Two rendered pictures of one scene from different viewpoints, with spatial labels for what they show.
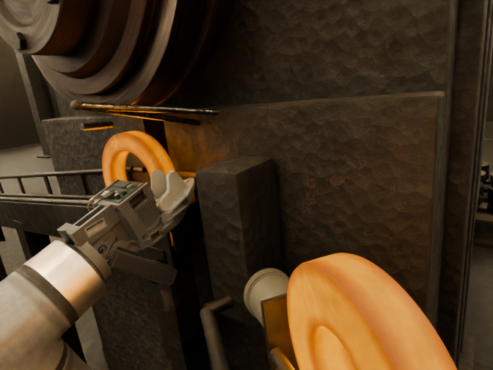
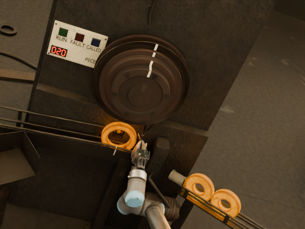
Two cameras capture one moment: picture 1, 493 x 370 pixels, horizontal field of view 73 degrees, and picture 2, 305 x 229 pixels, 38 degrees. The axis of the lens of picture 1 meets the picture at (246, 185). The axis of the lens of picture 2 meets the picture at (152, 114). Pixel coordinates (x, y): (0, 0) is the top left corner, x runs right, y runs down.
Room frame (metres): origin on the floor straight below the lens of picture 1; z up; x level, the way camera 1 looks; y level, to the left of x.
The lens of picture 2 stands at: (-0.67, 1.61, 2.17)
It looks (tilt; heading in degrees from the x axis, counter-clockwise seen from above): 32 degrees down; 309
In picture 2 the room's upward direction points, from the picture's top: 23 degrees clockwise
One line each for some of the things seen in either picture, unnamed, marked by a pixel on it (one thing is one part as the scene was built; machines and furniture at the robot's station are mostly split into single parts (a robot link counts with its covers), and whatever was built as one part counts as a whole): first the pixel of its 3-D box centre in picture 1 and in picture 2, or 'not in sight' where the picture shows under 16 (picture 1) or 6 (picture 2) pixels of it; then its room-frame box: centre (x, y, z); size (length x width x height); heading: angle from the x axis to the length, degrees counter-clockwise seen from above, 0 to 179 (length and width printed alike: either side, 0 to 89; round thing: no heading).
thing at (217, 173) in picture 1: (245, 236); (155, 157); (0.47, 0.01, 0.68); 0.11 x 0.08 x 0.24; 142
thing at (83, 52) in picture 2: not in sight; (77, 45); (0.90, 0.41, 1.15); 0.26 x 0.02 x 0.18; 52
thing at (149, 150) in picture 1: (139, 181); (118, 137); (0.61, 0.20, 0.75); 0.18 x 0.03 x 0.18; 52
